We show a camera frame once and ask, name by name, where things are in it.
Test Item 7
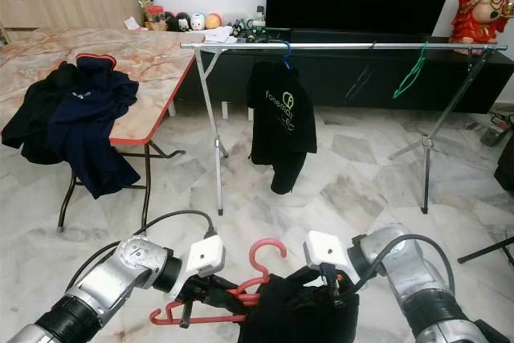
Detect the black cloth garment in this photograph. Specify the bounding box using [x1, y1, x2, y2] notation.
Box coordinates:
[2, 62, 85, 165]
[241, 267, 362, 343]

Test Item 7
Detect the red plastic clothes hanger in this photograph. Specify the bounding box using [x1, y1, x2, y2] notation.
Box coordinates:
[149, 238, 288, 326]

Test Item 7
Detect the navy garment with red collar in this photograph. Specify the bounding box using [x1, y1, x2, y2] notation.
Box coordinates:
[48, 54, 141, 199]

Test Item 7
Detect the black clothes hanger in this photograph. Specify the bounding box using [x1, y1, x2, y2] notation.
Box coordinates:
[347, 42, 380, 107]

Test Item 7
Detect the green clothes hanger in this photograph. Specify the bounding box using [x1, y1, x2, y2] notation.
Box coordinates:
[394, 42, 430, 100]

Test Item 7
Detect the blue clothes hanger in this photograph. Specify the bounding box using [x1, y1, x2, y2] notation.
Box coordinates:
[279, 40, 292, 69]

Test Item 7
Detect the black metal stand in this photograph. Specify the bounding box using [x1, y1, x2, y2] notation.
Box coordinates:
[458, 236, 514, 266]

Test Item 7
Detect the black t-shirt with logo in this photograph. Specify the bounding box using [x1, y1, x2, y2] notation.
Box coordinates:
[245, 60, 318, 195]

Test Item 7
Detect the black low tv console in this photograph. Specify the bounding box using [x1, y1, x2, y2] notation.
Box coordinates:
[181, 31, 514, 115]

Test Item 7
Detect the dark brown sofa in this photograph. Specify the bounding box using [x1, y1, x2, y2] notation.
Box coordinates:
[494, 136, 514, 193]

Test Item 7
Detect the marble-pattern folding table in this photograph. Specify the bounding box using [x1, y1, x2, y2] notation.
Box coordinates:
[0, 30, 198, 231]

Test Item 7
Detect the grey power strip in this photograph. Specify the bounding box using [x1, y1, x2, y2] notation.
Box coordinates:
[480, 114, 511, 149]

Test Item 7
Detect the silver metal clothes rack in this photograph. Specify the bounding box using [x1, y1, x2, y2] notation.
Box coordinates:
[180, 41, 508, 215]

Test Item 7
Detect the stack of white papers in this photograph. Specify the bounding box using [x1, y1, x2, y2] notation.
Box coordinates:
[201, 27, 242, 45]

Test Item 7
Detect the black plush toy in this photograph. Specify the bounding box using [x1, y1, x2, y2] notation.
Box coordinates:
[170, 12, 192, 33]

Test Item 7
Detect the red-lidded jar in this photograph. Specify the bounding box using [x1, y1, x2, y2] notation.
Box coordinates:
[146, 6, 165, 33]

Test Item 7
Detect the clear plastic bottle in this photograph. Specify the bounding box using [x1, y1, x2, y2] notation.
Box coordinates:
[253, 6, 267, 33]

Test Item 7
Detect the red laughing buddha statue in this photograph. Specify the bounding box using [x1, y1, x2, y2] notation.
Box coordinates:
[450, 0, 511, 45]

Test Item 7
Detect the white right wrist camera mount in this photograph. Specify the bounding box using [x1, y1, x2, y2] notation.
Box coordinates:
[304, 231, 354, 272]

